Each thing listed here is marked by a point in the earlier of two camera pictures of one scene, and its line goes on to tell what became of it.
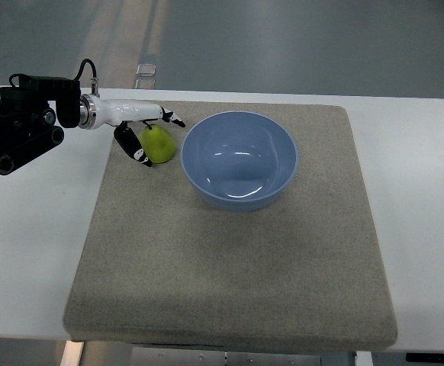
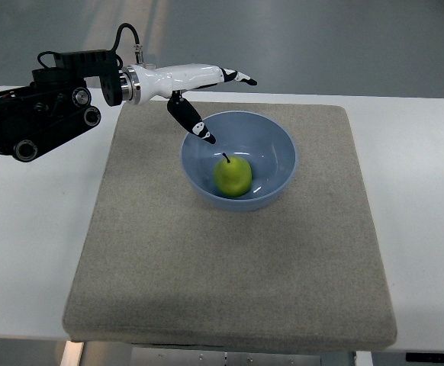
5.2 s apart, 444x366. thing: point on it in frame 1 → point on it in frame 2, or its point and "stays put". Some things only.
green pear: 158,143 → 232,175
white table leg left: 72,353 stays put
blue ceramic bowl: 239,161 stays put
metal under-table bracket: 148,356 stays put
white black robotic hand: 95,112 → 143,82
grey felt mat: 161,268 stays put
